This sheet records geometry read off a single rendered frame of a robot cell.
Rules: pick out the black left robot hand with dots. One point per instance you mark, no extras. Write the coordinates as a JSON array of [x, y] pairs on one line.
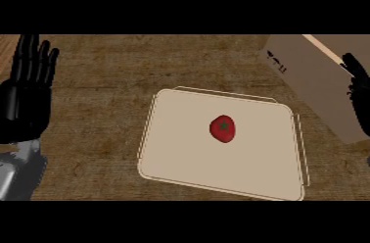
[[21, 100]]

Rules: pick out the beige tray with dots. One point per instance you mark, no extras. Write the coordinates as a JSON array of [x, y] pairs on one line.
[[225, 145]]

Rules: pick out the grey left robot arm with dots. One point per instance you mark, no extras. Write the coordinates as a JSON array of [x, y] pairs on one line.
[[17, 170]]

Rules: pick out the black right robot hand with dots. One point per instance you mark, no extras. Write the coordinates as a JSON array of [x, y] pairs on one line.
[[362, 90]]

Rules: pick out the red tomato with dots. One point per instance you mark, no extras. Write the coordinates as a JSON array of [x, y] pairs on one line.
[[223, 128]]

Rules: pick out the brown cardboard box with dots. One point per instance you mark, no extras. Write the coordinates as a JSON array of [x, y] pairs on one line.
[[323, 80]]

